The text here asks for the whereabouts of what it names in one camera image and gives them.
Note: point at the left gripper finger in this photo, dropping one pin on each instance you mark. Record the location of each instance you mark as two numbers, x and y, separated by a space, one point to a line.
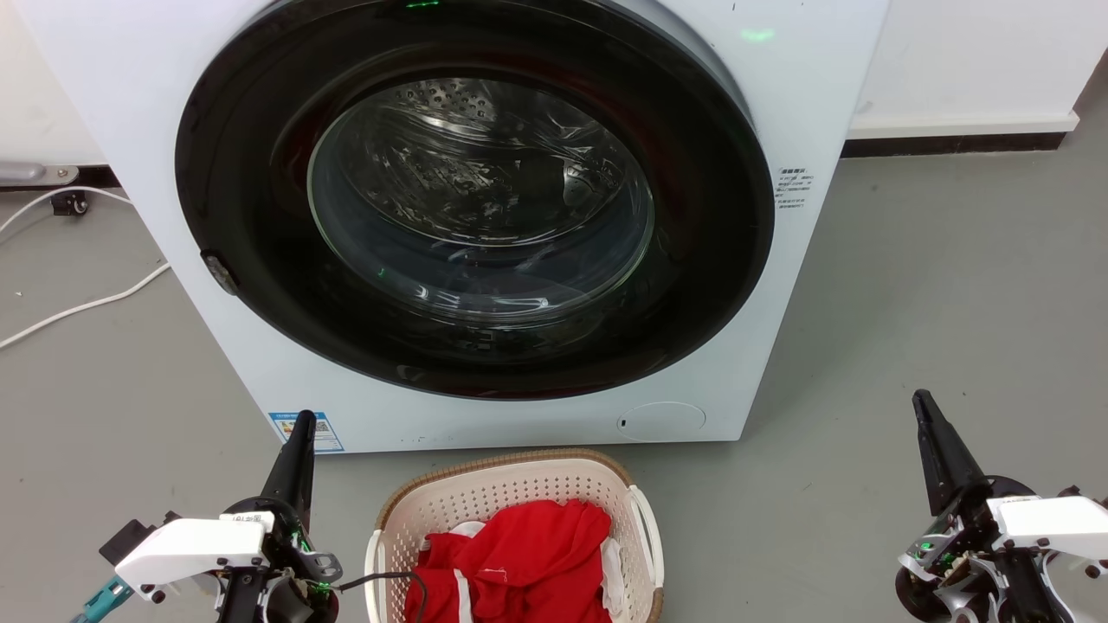
284 472
303 476

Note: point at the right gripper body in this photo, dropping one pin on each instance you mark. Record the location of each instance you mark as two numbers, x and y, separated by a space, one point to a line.
969 554

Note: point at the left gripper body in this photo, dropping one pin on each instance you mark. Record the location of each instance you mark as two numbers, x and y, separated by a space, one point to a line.
281 571

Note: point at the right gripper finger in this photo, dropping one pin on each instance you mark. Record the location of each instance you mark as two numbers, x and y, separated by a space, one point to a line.
956 463
930 459

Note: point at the white plastic laundry basket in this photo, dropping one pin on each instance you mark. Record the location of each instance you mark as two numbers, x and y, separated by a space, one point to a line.
511 489

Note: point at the blue energy label sticker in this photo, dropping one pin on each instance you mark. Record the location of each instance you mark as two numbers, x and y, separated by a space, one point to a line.
322 433

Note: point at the white front-load washing machine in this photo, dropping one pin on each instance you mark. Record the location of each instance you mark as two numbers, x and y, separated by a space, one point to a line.
783 346

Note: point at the red garment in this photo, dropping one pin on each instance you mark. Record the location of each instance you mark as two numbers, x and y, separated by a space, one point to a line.
528 562

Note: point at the black round washer door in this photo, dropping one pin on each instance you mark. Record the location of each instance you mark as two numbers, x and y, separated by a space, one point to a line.
242 216

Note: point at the round white filter cover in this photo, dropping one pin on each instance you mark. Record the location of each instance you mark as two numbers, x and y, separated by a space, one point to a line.
662 421

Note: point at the small printed text sticker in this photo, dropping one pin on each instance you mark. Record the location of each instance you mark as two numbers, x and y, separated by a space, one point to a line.
793 189

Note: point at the black baseboard strip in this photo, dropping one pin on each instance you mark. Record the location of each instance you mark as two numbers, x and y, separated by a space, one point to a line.
952 144

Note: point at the steel washing drum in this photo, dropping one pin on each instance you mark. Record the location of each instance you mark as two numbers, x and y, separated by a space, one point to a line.
450 173

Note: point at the small black caster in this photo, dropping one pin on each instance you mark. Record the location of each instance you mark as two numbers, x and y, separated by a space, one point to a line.
69 204

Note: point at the grey metal bar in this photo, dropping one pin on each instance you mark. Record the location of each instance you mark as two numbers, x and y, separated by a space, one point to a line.
30 173

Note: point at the right white wrist camera housing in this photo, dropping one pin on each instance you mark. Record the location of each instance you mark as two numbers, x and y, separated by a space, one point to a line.
1052 522

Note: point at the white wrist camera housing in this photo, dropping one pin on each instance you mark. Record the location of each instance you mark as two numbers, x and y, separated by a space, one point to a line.
1052 522
190 549

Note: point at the left white wrist camera housing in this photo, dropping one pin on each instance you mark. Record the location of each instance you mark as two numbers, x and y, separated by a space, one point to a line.
190 549

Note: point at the teal plastic bracket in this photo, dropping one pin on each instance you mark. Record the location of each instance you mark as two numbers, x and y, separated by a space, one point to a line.
102 601

